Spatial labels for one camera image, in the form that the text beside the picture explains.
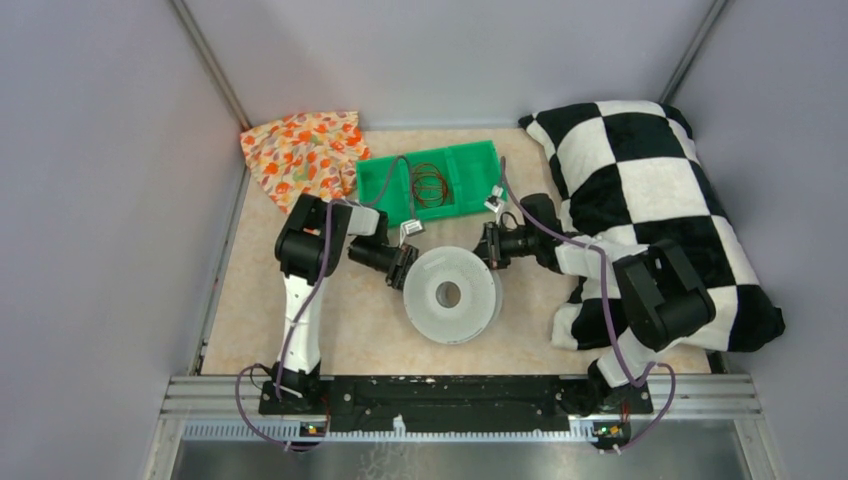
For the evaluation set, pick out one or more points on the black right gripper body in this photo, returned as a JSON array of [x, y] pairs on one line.
[[504, 244]]

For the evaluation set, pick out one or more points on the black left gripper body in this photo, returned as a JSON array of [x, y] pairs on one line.
[[394, 262]]

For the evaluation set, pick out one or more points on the white perforated cable spool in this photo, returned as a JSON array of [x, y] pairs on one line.
[[451, 296]]

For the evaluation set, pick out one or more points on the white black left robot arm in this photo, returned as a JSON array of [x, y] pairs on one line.
[[309, 248]]

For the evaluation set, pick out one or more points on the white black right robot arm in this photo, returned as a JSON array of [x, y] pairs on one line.
[[651, 295]]

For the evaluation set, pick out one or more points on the green plastic divided bin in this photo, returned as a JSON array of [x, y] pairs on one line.
[[430, 184]]

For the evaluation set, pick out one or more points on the orange floral cloth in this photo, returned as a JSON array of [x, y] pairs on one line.
[[313, 152]]

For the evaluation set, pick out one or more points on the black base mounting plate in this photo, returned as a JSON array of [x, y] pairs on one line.
[[455, 404]]

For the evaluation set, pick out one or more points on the black white checkered pillow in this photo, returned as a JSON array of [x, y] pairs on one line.
[[627, 172]]

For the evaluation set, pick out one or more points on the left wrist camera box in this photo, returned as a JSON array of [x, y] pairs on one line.
[[410, 228]]

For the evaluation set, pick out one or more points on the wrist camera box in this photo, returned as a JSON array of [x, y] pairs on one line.
[[495, 201], [410, 228]]

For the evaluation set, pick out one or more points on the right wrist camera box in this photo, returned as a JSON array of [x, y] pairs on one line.
[[495, 201]]

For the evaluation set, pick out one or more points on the aluminium front rail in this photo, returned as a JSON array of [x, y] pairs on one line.
[[685, 426]]

